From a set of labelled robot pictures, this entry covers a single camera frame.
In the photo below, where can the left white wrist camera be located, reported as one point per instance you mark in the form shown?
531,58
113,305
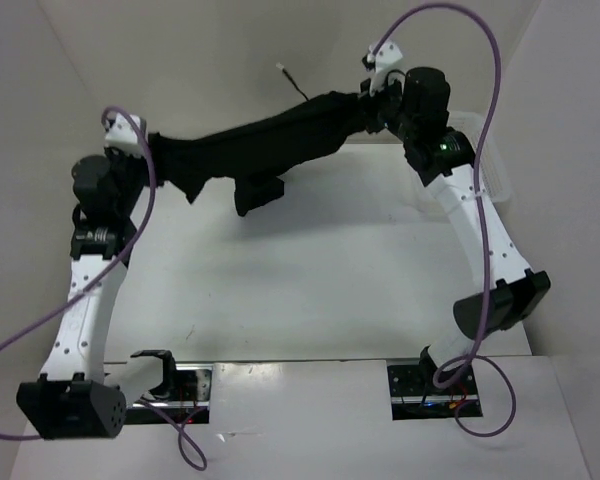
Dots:
122,137

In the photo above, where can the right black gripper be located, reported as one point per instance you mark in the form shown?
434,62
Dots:
368,102

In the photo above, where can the black shorts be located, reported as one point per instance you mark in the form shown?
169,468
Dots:
257,154

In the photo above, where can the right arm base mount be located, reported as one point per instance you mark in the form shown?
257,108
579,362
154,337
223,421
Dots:
412,398

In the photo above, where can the white plastic basket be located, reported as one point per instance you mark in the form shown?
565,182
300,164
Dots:
494,178

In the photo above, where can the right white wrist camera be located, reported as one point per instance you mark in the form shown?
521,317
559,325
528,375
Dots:
381,58

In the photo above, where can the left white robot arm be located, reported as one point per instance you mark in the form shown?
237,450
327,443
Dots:
73,397

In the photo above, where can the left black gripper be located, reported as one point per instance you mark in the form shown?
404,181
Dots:
116,155

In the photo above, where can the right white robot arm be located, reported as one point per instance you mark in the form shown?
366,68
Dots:
413,106

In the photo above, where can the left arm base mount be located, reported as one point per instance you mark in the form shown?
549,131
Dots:
187,399

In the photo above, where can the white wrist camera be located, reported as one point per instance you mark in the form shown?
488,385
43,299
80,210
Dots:
122,137
381,58

